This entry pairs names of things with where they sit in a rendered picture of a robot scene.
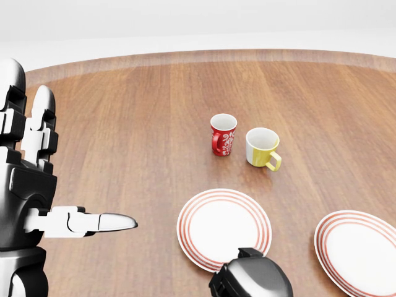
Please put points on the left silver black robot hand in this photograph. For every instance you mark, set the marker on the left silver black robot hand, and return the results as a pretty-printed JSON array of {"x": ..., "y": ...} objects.
[{"x": 29, "y": 191}]

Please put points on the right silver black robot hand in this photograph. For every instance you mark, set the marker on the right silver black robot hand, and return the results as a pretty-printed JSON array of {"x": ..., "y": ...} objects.
[{"x": 250, "y": 275}]

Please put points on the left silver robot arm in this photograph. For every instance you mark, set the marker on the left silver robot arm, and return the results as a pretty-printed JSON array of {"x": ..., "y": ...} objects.
[{"x": 21, "y": 272}]

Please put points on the white plate with red rings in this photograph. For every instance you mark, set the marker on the white plate with red rings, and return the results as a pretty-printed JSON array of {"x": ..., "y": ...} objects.
[
  {"x": 222, "y": 227},
  {"x": 360, "y": 252}
]

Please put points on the white and yellow mug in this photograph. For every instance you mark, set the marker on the white and yellow mug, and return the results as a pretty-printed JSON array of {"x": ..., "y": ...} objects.
[{"x": 261, "y": 150}]

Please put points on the red patterned mug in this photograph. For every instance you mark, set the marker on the red patterned mug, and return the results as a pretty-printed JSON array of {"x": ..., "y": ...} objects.
[{"x": 223, "y": 136}]

